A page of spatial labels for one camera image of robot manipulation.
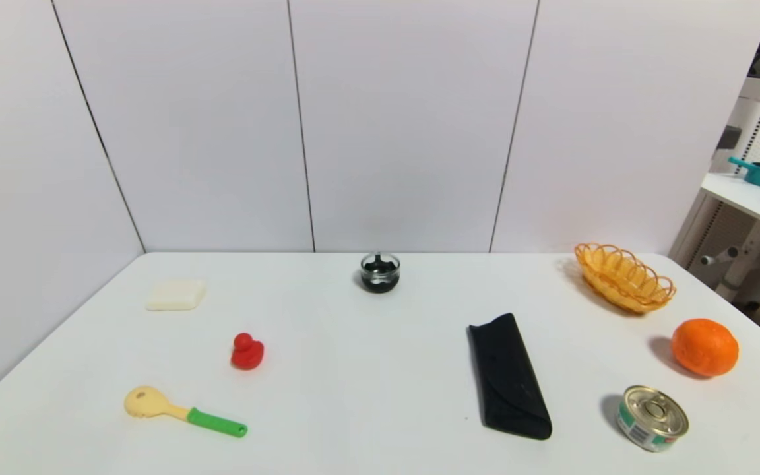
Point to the white soap bar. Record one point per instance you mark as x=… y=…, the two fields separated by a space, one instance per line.
x=175 y=295

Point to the tin can green label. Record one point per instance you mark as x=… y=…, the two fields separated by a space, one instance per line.
x=650 y=415

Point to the glass jar black contents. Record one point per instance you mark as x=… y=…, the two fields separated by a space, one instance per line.
x=380 y=277

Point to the red rubber duck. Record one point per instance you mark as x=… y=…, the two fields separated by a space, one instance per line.
x=247 y=356

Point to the orange fruit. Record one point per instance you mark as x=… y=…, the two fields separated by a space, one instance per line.
x=704 y=348

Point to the black fabric pouch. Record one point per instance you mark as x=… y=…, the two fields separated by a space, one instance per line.
x=505 y=376

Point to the white side table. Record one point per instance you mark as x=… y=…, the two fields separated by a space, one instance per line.
x=749 y=201

